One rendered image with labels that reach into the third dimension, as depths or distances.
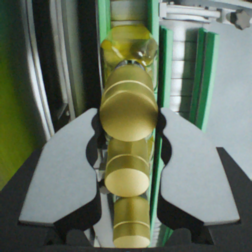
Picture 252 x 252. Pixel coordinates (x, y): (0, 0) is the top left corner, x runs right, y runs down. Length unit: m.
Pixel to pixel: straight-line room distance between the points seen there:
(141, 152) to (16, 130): 0.14
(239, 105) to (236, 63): 0.14
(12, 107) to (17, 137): 0.03
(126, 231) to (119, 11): 0.34
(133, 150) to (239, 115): 0.56
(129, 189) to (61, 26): 0.41
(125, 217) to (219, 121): 0.53
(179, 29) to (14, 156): 0.33
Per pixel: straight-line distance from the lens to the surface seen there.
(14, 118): 0.24
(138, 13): 0.38
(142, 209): 0.20
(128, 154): 0.15
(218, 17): 0.33
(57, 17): 0.49
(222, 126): 0.68
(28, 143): 0.27
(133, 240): 0.19
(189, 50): 0.41
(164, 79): 0.32
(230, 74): 0.61
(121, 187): 0.16
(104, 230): 0.84
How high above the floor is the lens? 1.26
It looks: 57 degrees down
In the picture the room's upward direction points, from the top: 179 degrees counter-clockwise
